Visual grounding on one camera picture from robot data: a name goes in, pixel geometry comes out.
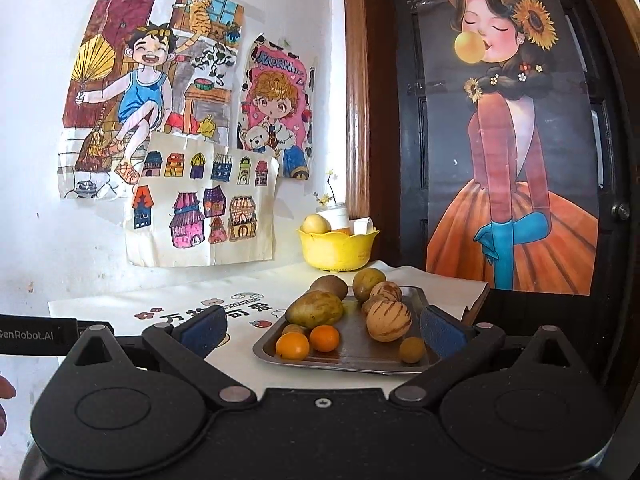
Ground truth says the girl in orange dress poster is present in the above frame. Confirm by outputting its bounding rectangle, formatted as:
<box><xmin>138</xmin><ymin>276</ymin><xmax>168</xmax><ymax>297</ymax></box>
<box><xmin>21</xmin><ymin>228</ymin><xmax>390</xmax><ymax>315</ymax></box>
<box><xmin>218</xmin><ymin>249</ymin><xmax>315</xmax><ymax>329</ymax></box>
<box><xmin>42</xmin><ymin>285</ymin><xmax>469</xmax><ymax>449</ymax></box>
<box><xmin>416</xmin><ymin>0</ymin><xmax>600</xmax><ymax>295</ymax></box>

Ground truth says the round yellow-green mango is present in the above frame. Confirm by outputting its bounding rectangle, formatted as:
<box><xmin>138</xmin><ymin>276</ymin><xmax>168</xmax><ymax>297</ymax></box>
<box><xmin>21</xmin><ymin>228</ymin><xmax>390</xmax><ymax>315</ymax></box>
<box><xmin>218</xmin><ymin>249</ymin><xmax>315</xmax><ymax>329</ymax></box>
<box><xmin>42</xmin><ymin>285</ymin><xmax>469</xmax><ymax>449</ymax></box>
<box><xmin>352</xmin><ymin>268</ymin><xmax>386</xmax><ymax>302</ymax></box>

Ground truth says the white printed table cloth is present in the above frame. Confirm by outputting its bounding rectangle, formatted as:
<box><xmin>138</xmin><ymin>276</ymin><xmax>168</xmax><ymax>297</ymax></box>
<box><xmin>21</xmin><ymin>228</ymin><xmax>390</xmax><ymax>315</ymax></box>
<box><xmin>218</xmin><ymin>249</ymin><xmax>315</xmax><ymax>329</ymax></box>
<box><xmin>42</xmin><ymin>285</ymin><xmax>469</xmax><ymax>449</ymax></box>
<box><xmin>46</xmin><ymin>259</ymin><xmax>492</xmax><ymax>397</ymax></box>

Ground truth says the small brown longan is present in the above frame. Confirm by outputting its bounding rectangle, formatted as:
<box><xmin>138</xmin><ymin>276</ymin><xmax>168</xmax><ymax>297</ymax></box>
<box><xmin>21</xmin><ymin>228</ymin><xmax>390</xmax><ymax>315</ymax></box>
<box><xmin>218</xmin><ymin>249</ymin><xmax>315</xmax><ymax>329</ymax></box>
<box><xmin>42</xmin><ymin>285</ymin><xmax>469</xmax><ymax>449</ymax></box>
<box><xmin>398</xmin><ymin>337</ymin><xmax>426</xmax><ymax>364</ymax></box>

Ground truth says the large yellow-green mango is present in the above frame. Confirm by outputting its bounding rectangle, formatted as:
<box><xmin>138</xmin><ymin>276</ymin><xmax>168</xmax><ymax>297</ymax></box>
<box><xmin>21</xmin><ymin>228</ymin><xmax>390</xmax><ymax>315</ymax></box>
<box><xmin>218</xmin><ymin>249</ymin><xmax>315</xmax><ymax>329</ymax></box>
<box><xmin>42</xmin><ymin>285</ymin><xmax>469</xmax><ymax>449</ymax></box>
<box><xmin>285</xmin><ymin>290</ymin><xmax>344</xmax><ymax>330</ymax></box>

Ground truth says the person's left hand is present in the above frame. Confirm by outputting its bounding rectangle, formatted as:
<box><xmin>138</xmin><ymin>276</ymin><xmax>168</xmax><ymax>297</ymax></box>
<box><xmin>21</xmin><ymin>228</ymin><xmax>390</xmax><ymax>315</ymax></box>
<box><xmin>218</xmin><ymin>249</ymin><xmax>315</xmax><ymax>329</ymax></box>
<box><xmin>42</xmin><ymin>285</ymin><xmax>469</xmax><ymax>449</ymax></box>
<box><xmin>0</xmin><ymin>376</ymin><xmax>16</xmax><ymax>436</ymax></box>

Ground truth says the small striped pepino melon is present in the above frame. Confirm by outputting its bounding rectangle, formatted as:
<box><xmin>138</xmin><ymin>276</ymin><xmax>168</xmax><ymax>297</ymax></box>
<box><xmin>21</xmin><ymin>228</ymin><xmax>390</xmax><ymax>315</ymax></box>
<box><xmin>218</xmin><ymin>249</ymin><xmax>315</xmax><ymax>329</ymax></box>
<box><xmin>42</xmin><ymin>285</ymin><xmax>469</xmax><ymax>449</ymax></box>
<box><xmin>370</xmin><ymin>281</ymin><xmax>402</xmax><ymax>301</ymax></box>

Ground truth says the small brown round fruit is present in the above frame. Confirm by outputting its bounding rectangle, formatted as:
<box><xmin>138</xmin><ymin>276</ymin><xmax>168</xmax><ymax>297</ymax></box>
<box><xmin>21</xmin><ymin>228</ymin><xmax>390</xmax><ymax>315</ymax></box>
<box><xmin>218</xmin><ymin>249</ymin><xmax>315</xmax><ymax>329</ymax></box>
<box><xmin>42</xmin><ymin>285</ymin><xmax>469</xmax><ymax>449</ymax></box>
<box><xmin>282</xmin><ymin>324</ymin><xmax>307</xmax><ymax>335</ymax></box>

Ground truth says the brown kiwi fruit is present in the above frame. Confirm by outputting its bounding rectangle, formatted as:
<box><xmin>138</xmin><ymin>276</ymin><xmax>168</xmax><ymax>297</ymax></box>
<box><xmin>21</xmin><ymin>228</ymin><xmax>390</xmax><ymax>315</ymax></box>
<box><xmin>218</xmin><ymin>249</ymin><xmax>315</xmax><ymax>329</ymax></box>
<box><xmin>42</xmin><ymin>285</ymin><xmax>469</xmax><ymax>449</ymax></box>
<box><xmin>309</xmin><ymin>274</ymin><xmax>348</xmax><ymax>300</ymax></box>

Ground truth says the yellow plastic bowl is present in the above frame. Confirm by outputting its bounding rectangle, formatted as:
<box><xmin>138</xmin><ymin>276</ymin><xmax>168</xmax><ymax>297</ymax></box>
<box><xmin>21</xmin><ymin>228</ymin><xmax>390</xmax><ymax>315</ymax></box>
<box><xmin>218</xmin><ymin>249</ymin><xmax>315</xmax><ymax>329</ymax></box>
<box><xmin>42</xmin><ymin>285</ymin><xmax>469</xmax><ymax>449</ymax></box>
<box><xmin>298</xmin><ymin>229</ymin><xmax>380</xmax><ymax>272</ymax></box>

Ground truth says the orange tangerine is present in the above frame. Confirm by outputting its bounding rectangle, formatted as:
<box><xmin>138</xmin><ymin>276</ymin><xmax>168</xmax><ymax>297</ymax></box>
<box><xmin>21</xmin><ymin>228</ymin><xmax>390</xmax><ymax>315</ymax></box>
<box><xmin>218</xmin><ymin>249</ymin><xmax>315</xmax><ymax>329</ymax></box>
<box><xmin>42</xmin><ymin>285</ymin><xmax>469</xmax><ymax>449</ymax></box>
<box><xmin>274</xmin><ymin>332</ymin><xmax>310</xmax><ymax>361</ymax></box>

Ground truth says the small orange kumquat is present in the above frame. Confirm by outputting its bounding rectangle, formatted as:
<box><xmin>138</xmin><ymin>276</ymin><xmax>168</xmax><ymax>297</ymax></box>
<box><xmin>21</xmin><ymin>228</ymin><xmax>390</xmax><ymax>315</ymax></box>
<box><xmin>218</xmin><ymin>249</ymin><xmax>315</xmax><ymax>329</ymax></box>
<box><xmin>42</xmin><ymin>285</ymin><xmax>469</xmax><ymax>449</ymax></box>
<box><xmin>309</xmin><ymin>325</ymin><xmax>341</xmax><ymax>353</ymax></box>

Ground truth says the brown wooden door frame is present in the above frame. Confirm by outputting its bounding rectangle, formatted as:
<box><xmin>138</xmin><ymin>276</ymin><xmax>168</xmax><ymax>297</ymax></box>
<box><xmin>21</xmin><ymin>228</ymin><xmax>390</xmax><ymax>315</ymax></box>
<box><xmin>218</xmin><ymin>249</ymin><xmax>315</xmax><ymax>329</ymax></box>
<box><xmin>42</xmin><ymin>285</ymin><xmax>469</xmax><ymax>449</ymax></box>
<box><xmin>345</xmin><ymin>0</ymin><xmax>370</xmax><ymax>218</ymax></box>

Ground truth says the white jar with flowers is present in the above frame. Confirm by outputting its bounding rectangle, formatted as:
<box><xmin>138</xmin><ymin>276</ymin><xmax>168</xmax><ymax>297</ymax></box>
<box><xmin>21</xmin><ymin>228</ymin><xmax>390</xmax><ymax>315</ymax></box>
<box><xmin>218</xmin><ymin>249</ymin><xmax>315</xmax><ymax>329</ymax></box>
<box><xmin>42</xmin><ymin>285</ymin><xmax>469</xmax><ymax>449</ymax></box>
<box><xmin>312</xmin><ymin>169</ymin><xmax>353</xmax><ymax>236</ymax></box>

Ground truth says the yellow pear in bowl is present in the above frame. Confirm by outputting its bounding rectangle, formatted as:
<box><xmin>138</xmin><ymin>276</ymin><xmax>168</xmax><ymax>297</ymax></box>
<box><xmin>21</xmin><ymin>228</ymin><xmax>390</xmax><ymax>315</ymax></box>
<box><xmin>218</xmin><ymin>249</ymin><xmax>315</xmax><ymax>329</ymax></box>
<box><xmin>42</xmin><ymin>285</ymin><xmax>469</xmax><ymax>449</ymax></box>
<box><xmin>300</xmin><ymin>214</ymin><xmax>332</xmax><ymax>234</ymax></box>

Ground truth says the metal baking tray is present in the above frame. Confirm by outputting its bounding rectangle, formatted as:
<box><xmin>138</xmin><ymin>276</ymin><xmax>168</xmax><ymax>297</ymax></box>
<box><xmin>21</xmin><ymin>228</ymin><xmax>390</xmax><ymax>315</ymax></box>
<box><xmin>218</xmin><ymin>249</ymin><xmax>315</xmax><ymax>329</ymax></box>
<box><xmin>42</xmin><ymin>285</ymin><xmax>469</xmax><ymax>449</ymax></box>
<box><xmin>253</xmin><ymin>290</ymin><xmax>440</xmax><ymax>376</ymax></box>

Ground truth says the white paper roll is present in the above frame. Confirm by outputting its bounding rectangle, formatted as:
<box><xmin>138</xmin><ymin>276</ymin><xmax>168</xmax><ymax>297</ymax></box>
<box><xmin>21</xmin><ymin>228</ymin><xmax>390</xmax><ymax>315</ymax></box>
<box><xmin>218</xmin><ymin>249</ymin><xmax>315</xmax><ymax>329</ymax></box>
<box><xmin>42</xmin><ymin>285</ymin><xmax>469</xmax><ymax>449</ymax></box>
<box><xmin>350</xmin><ymin>217</ymin><xmax>375</xmax><ymax>235</ymax></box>

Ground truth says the large striped pepino melon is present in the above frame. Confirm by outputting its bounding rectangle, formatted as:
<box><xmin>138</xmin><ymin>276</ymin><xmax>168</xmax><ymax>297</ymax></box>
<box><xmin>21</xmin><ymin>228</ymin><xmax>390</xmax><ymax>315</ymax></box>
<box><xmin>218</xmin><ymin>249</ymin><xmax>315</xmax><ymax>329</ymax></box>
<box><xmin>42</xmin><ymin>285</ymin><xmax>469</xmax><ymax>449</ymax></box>
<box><xmin>366</xmin><ymin>299</ymin><xmax>412</xmax><ymax>342</ymax></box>

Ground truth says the houses drawing paper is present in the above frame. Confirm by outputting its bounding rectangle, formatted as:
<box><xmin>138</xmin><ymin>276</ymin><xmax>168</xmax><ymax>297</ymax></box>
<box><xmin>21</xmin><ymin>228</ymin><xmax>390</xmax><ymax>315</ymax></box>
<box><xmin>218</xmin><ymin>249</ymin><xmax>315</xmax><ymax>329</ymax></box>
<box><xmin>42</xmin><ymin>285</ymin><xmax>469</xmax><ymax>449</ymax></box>
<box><xmin>124</xmin><ymin>133</ymin><xmax>279</xmax><ymax>268</ymax></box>

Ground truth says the black door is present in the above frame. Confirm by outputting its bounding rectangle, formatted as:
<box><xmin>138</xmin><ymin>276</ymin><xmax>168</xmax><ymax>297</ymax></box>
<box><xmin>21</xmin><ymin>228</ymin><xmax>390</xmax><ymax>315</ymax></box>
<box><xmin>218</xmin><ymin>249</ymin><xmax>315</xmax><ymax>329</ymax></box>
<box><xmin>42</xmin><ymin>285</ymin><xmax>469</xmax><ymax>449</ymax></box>
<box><xmin>394</xmin><ymin>0</ymin><xmax>632</xmax><ymax>297</ymax></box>

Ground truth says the boy with fan drawing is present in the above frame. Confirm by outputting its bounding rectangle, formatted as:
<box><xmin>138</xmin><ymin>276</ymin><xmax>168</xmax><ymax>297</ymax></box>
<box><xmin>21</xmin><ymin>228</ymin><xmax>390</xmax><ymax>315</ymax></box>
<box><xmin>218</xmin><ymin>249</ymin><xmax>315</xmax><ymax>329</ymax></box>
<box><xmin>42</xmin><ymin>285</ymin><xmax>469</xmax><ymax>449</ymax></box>
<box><xmin>58</xmin><ymin>0</ymin><xmax>245</xmax><ymax>198</ymax></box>

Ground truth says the girl with bear drawing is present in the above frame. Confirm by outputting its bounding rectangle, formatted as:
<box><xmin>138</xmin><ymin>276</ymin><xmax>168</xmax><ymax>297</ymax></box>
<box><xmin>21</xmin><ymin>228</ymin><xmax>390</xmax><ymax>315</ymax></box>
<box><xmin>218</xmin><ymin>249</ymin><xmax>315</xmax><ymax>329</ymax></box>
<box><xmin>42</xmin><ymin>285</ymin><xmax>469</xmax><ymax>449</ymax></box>
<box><xmin>238</xmin><ymin>35</ymin><xmax>314</xmax><ymax>180</ymax></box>

